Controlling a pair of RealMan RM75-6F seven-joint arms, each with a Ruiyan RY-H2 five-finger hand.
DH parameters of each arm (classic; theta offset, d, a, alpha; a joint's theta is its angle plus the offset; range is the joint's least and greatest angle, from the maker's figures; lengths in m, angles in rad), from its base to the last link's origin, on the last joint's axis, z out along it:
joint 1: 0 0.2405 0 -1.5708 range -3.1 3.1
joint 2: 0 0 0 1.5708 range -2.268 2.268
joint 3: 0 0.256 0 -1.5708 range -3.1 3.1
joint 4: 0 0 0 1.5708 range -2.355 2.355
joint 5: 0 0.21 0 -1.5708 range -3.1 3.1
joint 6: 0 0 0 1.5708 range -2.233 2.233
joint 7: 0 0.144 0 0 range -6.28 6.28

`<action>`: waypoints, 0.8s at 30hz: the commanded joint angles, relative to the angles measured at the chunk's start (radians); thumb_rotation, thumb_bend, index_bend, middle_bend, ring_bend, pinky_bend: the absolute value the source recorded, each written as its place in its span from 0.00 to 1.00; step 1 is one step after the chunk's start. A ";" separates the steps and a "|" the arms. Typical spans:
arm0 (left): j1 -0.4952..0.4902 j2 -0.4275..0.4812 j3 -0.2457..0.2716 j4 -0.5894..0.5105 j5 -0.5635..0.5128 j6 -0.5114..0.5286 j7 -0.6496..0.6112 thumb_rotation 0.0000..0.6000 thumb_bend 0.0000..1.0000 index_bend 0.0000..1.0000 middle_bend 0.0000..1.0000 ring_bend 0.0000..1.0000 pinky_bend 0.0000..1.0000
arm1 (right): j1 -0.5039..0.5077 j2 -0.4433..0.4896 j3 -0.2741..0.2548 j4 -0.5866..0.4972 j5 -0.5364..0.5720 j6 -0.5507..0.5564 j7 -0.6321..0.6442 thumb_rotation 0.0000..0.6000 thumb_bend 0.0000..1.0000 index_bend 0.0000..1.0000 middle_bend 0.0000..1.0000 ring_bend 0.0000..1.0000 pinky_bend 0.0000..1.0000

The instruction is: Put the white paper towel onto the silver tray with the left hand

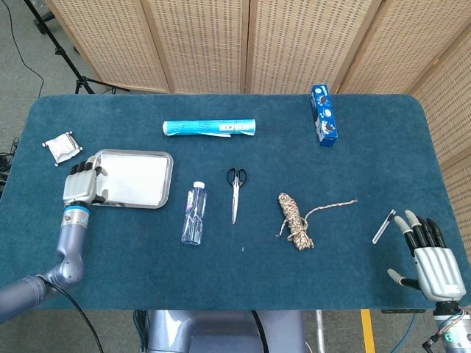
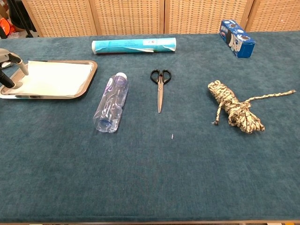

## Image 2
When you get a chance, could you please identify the clear plastic water bottle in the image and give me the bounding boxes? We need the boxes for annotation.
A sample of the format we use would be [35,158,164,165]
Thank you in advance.
[93,72,129,134]

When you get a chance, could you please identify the blue carpet table cover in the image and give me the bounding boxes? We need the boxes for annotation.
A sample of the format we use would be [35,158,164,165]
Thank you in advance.
[0,31,300,222]

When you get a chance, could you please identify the beige braided rope bundle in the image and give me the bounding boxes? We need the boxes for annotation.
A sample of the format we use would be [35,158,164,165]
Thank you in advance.
[207,80,296,134]

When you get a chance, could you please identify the black tripod stand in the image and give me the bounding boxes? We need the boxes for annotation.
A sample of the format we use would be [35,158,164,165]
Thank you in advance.
[14,0,35,38]

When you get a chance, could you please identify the light blue wrapped roll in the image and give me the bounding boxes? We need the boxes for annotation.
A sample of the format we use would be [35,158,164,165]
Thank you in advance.
[91,37,177,55]

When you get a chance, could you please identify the stainless steel tray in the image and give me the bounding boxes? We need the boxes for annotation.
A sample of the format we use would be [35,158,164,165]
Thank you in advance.
[0,60,98,100]

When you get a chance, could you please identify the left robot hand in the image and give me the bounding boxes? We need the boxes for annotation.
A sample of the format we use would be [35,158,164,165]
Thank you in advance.
[0,48,29,89]

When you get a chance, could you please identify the wooden rattan folding screen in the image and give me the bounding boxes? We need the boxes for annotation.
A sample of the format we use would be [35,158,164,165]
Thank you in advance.
[21,0,300,38]

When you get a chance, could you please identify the blue cookie box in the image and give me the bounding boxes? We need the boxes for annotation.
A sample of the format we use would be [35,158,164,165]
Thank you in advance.
[219,19,255,59]

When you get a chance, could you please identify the black handled scissors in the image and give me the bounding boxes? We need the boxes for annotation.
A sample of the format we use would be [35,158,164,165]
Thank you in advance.
[150,68,172,114]

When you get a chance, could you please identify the orange object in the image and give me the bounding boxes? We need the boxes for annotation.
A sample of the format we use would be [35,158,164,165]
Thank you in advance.
[0,17,16,36]

